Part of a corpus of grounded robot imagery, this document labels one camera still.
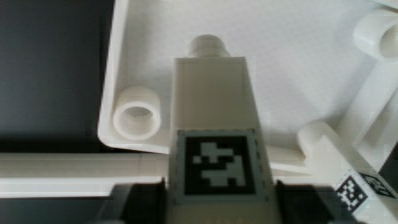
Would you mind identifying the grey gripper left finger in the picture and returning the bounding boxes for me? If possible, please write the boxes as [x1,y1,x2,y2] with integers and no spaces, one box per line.
[87,182,167,224]

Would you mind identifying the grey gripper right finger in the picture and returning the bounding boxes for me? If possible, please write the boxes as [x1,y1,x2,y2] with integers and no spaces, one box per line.
[276,181,361,224]

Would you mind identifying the white desk leg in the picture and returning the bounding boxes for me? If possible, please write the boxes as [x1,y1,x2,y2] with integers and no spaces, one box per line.
[297,122,398,224]
[167,35,283,224]

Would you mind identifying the white desk top tray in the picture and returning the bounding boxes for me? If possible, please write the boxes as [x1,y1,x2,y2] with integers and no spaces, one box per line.
[98,0,398,174]

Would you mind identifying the white U-shaped fence frame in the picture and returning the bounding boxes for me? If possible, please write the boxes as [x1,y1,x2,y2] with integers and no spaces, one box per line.
[0,153,169,198]

